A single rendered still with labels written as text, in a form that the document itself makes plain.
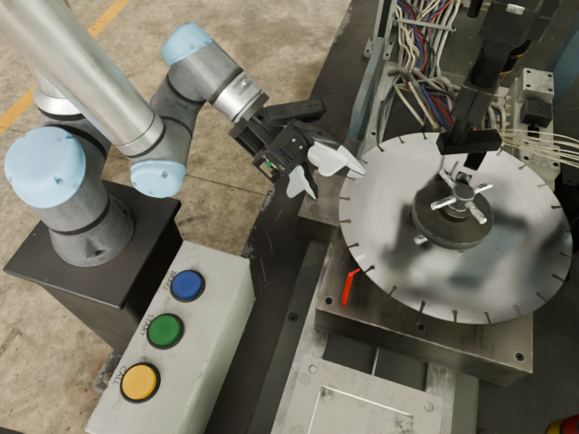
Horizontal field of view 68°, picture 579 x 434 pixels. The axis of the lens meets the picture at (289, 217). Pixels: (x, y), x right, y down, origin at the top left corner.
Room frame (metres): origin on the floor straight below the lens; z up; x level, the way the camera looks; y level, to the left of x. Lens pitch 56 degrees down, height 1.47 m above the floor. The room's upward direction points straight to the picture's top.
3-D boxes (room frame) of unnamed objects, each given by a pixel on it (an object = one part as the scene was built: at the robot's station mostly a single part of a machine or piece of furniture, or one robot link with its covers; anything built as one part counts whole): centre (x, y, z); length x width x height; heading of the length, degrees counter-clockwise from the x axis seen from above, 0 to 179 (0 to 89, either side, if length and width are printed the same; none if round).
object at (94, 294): (0.45, 0.38, 0.37); 0.40 x 0.40 x 0.75; 72
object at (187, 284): (0.26, 0.15, 0.90); 0.04 x 0.04 x 0.02
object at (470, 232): (0.35, -0.24, 0.96); 0.11 x 0.11 x 0.03
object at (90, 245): (0.45, 0.38, 0.80); 0.15 x 0.15 x 0.10
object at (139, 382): (0.13, 0.19, 0.90); 0.04 x 0.04 x 0.02
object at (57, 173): (0.45, 0.38, 0.91); 0.13 x 0.12 x 0.14; 178
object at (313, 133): (0.48, -0.04, 0.97); 0.09 x 0.02 x 0.05; 57
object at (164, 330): (0.19, 0.17, 0.90); 0.04 x 0.04 x 0.02
